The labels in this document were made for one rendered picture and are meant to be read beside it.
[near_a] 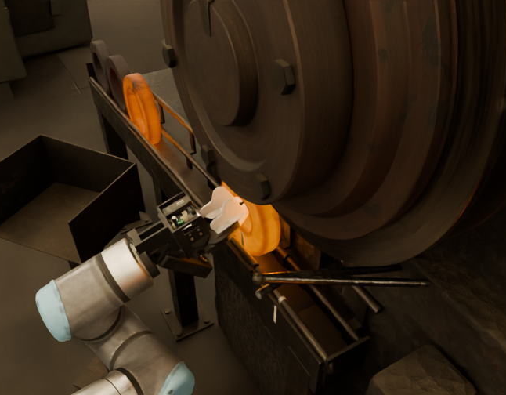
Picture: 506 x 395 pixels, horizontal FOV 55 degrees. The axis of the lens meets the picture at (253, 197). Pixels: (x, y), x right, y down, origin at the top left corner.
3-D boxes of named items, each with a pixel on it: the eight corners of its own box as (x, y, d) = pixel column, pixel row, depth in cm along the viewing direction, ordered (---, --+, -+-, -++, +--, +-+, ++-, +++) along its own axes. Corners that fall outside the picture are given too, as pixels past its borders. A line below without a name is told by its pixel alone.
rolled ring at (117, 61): (117, 63, 126) (129, 60, 128) (101, 52, 141) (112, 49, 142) (133, 128, 136) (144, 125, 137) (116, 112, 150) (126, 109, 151)
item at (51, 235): (103, 324, 155) (40, 133, 109) (173, 356, 146) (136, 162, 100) (59, 378, 141) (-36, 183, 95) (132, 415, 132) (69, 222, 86)
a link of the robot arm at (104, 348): (125, 385, 84) (93, 360, 75) (90, 344, 90) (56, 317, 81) (164, 343, 88) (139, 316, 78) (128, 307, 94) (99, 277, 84)
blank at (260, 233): (233, 152, 87) (217, 157, 85) (281, 192, 75) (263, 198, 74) (238, 222, 95) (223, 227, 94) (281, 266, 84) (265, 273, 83)
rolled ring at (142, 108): (117, 78, 130) (129, 75, 131) (137, 144, 135) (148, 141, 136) (133, 72, 114) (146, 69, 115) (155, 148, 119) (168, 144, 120)
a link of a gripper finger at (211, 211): (247, 178, 80) (199, 207, 78) (255, 201, 84) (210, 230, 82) (237, 168, 82) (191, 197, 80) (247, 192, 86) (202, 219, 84)
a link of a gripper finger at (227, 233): (242, 226, 79) (196, 255, 77) (244, 232, 80) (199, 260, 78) (229, 210, 82) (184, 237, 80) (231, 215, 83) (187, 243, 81)
